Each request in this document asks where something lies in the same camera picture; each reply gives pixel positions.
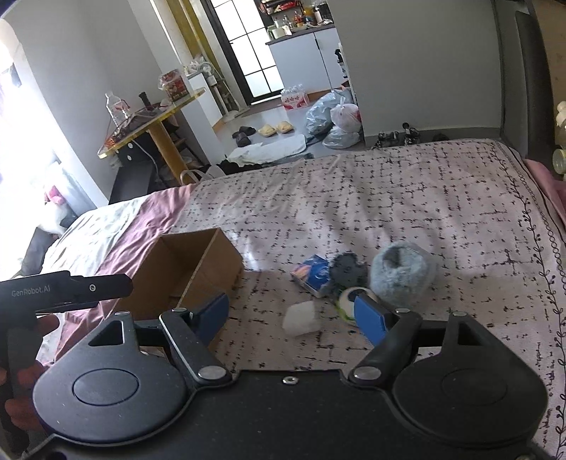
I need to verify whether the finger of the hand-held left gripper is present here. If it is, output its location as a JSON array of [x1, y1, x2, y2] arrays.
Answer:
[[66, 273, 134, 309]]

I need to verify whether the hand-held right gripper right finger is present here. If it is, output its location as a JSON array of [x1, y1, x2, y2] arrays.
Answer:
[[348, 295, 485, 386]]

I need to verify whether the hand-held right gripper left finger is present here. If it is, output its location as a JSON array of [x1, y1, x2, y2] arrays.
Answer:
[[87, 293, 233, 384]]

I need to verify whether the white tape roll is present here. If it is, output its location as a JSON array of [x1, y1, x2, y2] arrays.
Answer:
[[335, 287, 376, 327]]

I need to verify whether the dark grey fuzzy pad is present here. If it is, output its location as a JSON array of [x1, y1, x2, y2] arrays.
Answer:
[[329, 251, 369, 295]]

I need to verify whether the brown cardboard box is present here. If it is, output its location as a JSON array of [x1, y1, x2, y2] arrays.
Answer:
[[119, 228, 245, 350]]

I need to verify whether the grey fuzzy plush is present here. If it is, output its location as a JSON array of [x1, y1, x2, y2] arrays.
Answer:
[[370, 241, 439, 310]]

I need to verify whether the person's left hand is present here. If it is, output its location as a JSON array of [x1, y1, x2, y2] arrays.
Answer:
[[0, 314, 60, 447]]

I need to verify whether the white duvet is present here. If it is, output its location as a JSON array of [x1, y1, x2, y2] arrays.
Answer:
[[42, 195, 151, 284]]

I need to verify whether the pink bed sheet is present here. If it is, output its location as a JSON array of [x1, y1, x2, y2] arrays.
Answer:
[[37, 183, 197, 366]]

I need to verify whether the white plush toy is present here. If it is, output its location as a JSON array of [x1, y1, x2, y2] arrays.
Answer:
[[37, 206, 77, 235]]

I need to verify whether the black low cabinet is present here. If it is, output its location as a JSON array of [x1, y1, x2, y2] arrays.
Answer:
[[108, 155, 161, 204]]

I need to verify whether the black patterned white blanket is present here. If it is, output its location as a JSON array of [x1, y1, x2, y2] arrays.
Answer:
[[170, 138, 566, 460]]

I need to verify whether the black clothes pile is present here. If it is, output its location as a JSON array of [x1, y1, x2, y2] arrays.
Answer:
[[216, 153, 314, 176]]

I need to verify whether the gold-edged round table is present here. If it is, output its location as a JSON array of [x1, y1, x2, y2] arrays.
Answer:
[[97, 87, 207, 186]]

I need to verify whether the dark flat tray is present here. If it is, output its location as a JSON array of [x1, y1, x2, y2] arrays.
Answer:
[[105, 110, 165, 143]]

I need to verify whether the white floor mat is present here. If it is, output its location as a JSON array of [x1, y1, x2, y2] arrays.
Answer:
[[227, 134, 307, 162]]

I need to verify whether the clear water bottle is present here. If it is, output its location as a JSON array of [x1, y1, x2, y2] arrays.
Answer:
[[105, 91, 127, 127]]

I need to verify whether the small grey trash bag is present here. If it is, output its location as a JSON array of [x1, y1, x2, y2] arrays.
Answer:
[[323, 126, 363, 149]]

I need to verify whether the pair of grey shoes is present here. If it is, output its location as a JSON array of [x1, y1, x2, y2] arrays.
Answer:
[[376, 126, 418, 148]]

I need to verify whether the white red plastic bag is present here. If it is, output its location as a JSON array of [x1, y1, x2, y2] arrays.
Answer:
[[331, 104, 362, 133]]

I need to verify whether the small white fridge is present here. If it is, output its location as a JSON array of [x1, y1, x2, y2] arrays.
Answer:
[[186, 73, 224, 130]]

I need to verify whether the large grey trash bag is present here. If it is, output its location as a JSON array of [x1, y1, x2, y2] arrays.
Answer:
[[306, 91, 350, 136]]

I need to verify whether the red instant noodle box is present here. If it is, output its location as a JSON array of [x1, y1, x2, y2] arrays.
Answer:
[[159, 70, 192, 102]]

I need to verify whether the pink pillow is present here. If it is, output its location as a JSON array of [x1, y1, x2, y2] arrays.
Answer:
[[524, 157, 566, 222]]

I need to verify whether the pack of water bottles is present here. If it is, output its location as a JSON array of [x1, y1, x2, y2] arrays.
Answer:
[[281, 83, 310, 109]]

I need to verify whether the white desk fan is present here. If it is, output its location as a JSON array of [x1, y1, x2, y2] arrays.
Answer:
[[197, 59, 218, 87]]

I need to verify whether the white kitchen cabinet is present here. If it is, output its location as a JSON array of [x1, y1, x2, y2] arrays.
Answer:
[[265, 24, 341, 93]]

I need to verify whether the yellow curtain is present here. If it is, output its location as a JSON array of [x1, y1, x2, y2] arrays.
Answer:
[[166, 0, 242, 111]]

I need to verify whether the clear plastic bottle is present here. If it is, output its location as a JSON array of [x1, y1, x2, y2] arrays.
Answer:
[[553, 101, 566, 149]]

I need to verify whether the black framed glass door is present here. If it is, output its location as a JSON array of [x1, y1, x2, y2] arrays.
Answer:
[[208, 0, 286, 100]]

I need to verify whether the dark grey headboard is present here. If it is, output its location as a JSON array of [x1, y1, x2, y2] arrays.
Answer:
[[497, 0, 553, 156]]

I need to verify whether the kitchen shelf rack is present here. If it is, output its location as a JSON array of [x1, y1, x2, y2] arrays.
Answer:
[[261, 0, 331, 28]]

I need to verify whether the brown cardboard sheet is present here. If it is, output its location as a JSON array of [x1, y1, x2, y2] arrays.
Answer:
[[531, 0, 566, 107]]

